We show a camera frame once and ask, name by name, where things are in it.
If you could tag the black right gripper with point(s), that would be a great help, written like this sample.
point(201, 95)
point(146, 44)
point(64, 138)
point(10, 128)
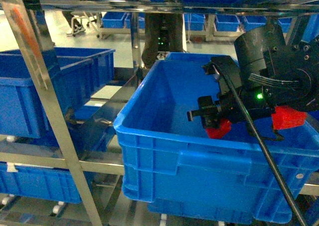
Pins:
point(284, 88)

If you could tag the red toy block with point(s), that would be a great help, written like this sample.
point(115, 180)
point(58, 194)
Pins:
point(219, 132)

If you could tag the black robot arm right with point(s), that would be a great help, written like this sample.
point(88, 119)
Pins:
point(251, 45)

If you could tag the blue shelf bin target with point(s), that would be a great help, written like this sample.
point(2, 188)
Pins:
point(170, 162)

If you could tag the blue shelf bin left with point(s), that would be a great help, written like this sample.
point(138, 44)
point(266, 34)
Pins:
point(75, 74)

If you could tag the steel shelf cart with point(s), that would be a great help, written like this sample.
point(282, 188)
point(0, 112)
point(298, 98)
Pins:
point(27, 22)

